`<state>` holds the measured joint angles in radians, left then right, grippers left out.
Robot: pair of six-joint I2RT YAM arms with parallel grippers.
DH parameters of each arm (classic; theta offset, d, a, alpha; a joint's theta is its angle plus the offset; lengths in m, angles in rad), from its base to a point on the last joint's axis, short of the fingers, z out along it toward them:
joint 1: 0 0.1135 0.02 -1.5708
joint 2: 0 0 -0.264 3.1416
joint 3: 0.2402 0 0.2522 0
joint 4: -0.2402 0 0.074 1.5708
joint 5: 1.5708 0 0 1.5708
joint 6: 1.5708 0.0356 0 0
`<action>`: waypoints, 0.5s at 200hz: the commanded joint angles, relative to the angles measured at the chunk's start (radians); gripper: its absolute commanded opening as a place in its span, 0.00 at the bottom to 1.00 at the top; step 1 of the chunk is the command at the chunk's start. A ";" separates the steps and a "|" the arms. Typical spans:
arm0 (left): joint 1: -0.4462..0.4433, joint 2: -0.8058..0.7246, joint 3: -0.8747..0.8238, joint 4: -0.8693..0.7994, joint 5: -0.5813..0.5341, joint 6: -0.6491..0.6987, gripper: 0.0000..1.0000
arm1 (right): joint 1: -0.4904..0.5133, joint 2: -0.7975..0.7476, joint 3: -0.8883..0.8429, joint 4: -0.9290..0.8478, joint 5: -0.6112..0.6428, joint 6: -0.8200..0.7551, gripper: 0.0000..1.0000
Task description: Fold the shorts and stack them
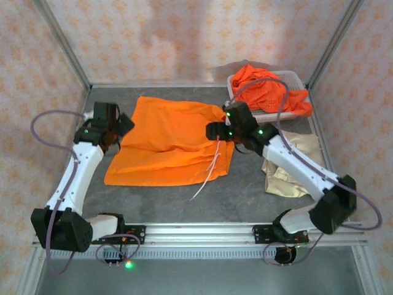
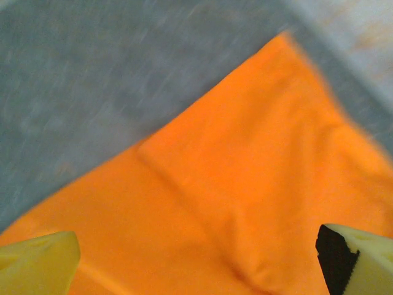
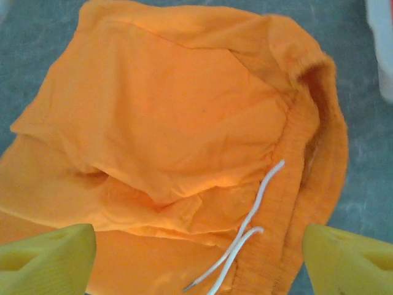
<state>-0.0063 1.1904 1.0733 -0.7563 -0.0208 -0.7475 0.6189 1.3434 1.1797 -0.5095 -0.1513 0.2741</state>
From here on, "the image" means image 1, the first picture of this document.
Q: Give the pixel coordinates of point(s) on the red-orange mesh shorts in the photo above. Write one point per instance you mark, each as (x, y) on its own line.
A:
(264, 95)

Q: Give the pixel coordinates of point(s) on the orange shorts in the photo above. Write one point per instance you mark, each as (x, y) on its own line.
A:
(169, 138)

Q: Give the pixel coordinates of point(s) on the beige shorts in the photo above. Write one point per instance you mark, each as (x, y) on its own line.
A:
(307, 147)

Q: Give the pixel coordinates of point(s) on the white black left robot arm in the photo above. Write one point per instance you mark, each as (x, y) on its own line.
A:
(76, 172)

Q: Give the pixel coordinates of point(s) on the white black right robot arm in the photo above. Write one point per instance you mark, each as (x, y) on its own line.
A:
(294, 166)

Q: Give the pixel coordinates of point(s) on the white plastic mesh basket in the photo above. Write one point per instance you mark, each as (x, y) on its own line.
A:
(267, 115)

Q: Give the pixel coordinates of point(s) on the aluminium table edge bar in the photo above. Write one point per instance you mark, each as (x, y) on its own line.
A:
(85, 97)
(319, 123)

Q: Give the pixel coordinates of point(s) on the black plug block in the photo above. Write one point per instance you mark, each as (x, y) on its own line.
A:
(110, 261)

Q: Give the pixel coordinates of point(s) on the indicator light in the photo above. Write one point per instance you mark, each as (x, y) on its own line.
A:
(129, 265)

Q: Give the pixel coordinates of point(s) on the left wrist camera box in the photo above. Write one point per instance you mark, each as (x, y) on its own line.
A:
(106, 113)

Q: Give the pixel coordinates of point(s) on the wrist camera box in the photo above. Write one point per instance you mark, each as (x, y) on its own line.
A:
(241, 115)
(106, 113)

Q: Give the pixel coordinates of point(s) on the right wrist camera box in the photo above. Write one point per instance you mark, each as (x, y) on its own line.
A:
(241, 115)

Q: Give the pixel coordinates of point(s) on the aluminium frame crossbar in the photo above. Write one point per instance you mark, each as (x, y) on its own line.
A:
(153, 85)

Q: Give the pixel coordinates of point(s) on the aluminium frame post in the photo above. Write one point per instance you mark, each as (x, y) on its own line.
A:
(334, 43)
(64, 43)

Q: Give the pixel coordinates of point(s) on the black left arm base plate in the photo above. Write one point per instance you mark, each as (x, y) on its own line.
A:
(139, 235)

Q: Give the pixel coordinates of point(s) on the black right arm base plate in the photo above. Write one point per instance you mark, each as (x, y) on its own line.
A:
(259, 235)

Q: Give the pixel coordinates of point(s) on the aluminium mounting rail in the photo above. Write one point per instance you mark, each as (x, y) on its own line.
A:
(199, 233)

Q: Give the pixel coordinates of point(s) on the aluminium frame leg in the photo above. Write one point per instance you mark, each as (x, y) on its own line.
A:
(30, 275)
(364, 270)

